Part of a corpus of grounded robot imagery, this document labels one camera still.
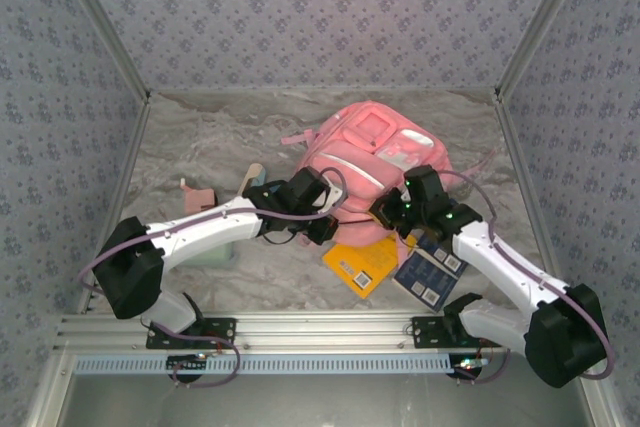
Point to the blue beige stapler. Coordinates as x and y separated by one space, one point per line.
252 179

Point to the pink backpack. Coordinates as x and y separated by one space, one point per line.
350 167

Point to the navy blue book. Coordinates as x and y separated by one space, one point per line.
425 287
440 257

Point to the yellow book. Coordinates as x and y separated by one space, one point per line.
360 262

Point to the small pink box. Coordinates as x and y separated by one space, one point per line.
197 197

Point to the mint green pencil case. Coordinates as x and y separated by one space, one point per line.
220 257

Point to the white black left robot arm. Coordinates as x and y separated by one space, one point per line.
210 229

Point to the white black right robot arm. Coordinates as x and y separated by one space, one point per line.
505 257

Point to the small black circuit board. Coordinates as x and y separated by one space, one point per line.
187 363
467 366

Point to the grey metal tray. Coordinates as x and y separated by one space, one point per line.
320 402

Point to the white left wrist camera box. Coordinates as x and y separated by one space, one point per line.
336 195

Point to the aluminium side rail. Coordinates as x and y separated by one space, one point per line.
131 147
514 147

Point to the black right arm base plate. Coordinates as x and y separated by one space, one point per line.
425 334

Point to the aluminium cross rail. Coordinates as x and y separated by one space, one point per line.
320 332

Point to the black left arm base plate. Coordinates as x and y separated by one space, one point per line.
156 342

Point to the aluminium corner post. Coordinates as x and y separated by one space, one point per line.
104 22
541 22

